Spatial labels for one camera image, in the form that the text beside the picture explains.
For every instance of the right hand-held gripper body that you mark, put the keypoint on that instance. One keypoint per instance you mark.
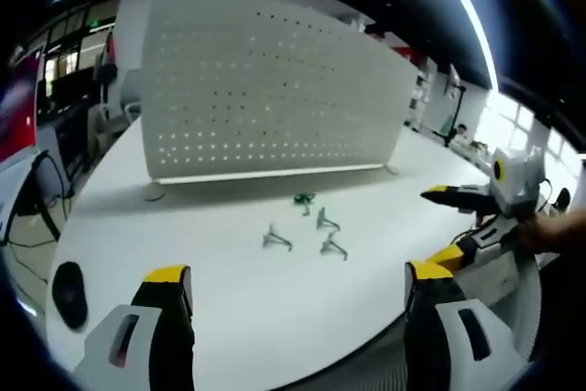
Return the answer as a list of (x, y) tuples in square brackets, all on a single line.
[(517, 180)]

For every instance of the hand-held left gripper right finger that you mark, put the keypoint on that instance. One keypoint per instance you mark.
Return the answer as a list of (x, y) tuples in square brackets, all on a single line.
[(439, 318)]

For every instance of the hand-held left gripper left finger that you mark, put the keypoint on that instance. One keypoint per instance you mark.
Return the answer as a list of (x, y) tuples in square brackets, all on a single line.
[(155, 318)]

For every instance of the grey metal hook assembly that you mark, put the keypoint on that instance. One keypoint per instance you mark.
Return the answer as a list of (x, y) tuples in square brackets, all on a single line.
[(326, 221), (276, 238), (332, 246)]

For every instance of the white perforated mounting plate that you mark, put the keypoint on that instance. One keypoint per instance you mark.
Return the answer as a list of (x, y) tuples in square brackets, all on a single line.
[(274, 89)]

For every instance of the person's right hand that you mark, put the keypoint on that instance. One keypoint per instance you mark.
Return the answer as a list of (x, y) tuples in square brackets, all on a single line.
[(554, 231)]

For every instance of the black computer mouse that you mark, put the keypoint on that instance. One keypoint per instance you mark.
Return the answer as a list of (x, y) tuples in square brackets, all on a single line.
[(69, 294)]

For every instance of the black stand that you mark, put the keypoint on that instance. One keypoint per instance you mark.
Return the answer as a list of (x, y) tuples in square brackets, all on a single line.
[(458, 107)]

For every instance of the small green clip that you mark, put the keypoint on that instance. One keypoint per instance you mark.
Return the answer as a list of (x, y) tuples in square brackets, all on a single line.
[(302, 199)]

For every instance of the ceiling light strip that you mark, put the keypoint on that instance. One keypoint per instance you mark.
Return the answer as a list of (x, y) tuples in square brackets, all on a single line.
[(471, 20)]

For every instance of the grey office chair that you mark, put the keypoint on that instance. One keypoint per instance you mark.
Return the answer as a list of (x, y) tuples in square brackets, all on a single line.
[(132, 93)]

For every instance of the red screen monitor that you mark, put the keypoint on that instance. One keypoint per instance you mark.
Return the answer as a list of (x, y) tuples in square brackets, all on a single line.
[(16, 107)]

